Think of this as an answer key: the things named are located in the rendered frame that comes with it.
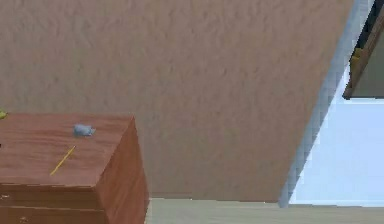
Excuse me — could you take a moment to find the brown wooden chest of drawers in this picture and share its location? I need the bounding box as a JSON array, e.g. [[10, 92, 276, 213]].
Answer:
[[0, 112, 150, 224]]

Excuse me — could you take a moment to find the small grey animal figure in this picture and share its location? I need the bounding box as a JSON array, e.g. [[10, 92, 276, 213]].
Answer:
[[73, 123, 96, 138]]

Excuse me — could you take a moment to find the yellow pencil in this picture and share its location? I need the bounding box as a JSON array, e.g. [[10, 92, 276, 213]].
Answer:
[[49, 145, 77, 177]]

